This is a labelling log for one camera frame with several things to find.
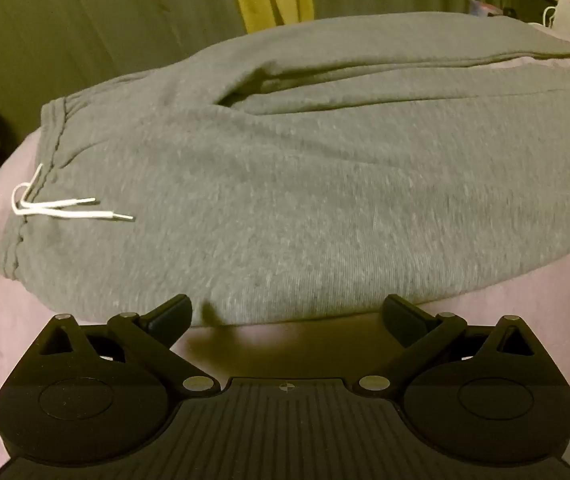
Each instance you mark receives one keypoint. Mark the dark furniture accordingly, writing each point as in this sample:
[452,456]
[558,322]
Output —
[532,0]

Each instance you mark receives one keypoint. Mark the blue packet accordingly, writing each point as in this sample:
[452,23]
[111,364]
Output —
[485,8]

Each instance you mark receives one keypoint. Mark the green curtain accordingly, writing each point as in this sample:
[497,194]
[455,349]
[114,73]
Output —
[90,20]

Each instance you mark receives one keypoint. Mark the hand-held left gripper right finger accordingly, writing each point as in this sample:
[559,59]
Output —
[405,319]

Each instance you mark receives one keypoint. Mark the grey sweatpants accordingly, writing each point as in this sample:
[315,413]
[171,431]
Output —
[275,200]

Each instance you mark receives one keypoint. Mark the pink bed blanket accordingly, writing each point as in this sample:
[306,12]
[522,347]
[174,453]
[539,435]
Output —
[0,310]

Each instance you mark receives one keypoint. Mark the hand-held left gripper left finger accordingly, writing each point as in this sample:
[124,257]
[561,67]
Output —
[171,317]

